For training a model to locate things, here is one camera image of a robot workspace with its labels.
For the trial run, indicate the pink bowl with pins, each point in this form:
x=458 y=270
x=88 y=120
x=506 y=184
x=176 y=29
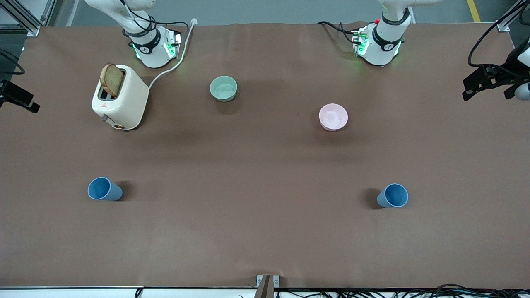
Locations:
x=333 y=117

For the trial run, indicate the blue ribbed plastic cup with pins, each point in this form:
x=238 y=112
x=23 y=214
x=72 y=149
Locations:
x=103 y=189
x=394 y=196

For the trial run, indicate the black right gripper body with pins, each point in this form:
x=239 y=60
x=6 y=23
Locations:
x=12 y=93

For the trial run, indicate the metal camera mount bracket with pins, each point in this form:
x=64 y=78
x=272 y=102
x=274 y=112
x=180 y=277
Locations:
x=261 y=282

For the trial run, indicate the brown paper table cover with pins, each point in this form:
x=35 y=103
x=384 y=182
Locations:
x=265 y=186

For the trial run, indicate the aluminium frame profile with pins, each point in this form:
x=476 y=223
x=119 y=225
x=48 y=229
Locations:
x=33 y=30
x=504 y=27

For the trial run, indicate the cream white toaster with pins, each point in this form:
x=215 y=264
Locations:
x=128 y=103

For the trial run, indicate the green bowl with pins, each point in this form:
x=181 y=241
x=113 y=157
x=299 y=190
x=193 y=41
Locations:
x=223 y=89

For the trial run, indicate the brown bread slice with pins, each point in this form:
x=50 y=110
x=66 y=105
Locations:
x=111 y=79

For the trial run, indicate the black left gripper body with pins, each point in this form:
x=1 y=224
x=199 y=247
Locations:
x=499 y=77

